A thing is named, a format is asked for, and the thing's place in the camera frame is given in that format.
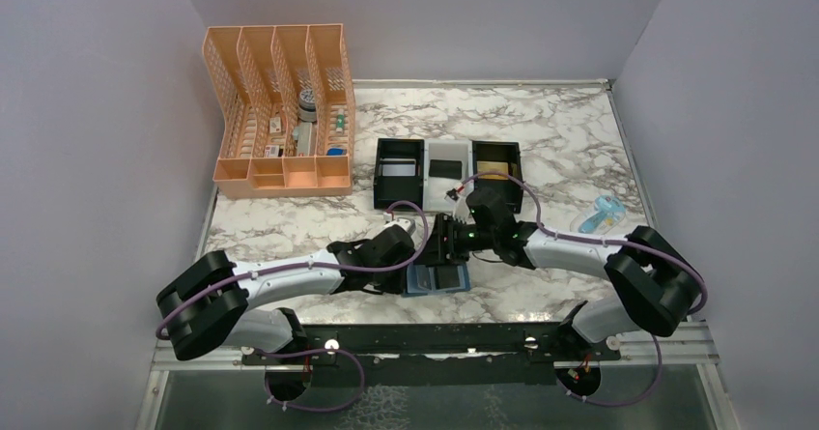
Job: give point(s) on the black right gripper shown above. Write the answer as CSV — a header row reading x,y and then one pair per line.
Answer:
x,y
441,247

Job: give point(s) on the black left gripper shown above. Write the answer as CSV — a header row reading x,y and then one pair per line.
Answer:
x,y
396,286

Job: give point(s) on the black card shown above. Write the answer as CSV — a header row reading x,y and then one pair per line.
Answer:
x,y
446,169
447,277

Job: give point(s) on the blue card holder wallet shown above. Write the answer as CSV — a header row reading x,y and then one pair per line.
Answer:
x,y
420,282

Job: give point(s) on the silver crest card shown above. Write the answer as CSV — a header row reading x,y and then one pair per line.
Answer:
x,y
398,167

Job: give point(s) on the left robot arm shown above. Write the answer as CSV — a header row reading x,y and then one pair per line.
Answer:
x,y
216,302

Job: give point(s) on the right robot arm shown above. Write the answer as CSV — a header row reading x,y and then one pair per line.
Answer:
x,y
655,288

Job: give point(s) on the black left card tray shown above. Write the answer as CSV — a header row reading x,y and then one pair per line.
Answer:
x,y
388,190

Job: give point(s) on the white middle card tray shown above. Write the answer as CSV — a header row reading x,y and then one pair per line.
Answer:
x,y
434,189

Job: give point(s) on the gold card in right tray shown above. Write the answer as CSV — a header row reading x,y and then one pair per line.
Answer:
x,y
493,170

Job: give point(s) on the blue object in organizer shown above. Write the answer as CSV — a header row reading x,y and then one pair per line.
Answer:
x,y
335,152

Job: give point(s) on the green white small bottle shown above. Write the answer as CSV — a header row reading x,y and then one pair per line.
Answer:
x,y
340,122

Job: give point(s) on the white red labelled box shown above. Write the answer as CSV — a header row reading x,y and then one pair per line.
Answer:
x,y
272,151

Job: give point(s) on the round tin in organizer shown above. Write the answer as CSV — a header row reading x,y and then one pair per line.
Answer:
x,y
306,102

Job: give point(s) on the light blue tape dispenser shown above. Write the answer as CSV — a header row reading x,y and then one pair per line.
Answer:
x,y
605,213

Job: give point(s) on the orange plastic desk organizer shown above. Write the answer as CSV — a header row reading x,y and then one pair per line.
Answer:
x,y
257,73

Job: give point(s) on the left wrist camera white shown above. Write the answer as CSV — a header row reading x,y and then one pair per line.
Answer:
x,y
407,224

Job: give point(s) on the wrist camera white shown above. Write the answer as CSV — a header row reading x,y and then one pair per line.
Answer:
x,y
457,197
407,224

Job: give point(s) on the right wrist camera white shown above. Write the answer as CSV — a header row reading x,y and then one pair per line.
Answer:
x,y
457,197

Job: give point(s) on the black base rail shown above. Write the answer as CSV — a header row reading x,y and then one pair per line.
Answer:
x,y
533,339

